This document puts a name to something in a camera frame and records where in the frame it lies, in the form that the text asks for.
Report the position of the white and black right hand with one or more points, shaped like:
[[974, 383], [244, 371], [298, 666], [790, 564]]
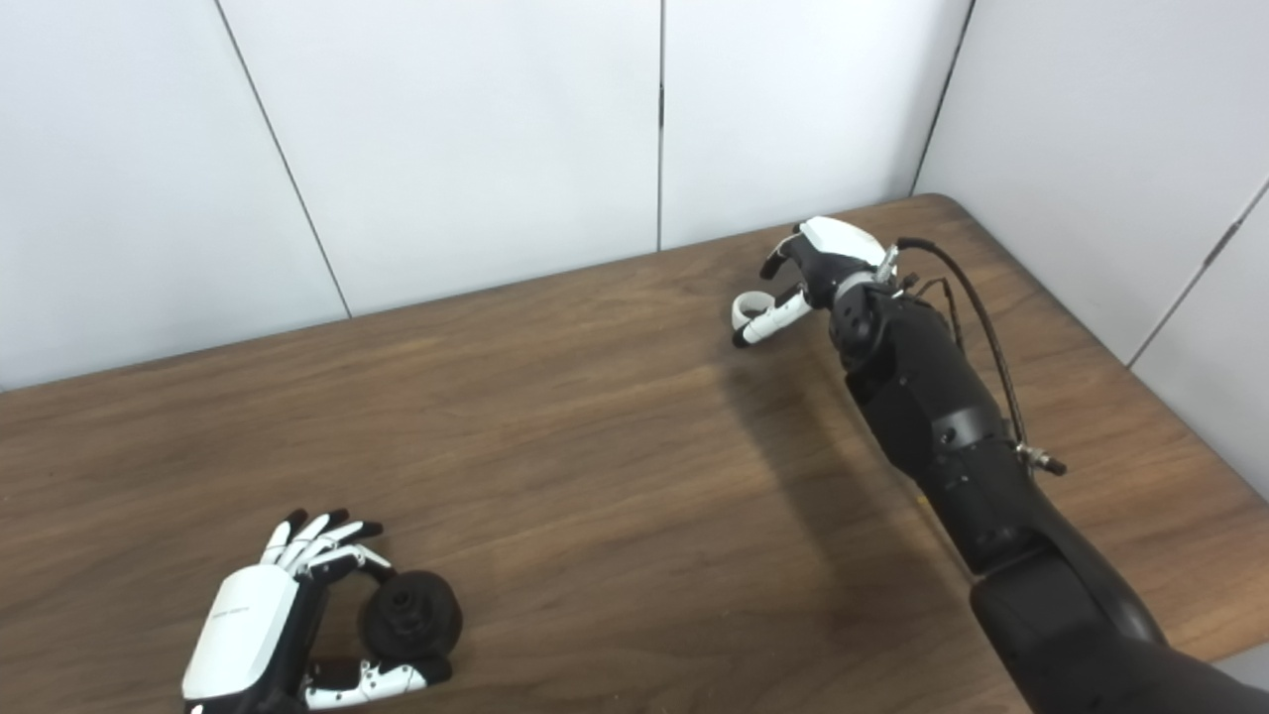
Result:
[[838, 243]]

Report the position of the white and black left hand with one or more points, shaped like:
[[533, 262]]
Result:
[[243, 630]]

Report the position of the round black plastic part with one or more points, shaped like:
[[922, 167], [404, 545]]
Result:
[[416, 615]]

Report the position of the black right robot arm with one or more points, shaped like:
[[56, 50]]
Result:
[[952, 416]]

